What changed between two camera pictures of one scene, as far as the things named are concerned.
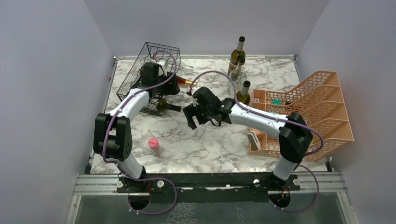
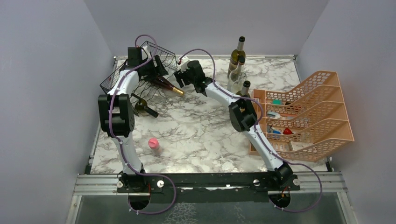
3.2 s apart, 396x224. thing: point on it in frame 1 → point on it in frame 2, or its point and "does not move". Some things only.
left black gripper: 171,88 → 157,70
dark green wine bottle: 162,106 → 141,108
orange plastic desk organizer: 318,99 does not move
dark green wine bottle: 243,95 does not move
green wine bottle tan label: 236,54 does not move
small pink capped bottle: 153,144 does not move
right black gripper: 189,111 → 179,75
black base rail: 207,187 does not move
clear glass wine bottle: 238,77 does not move
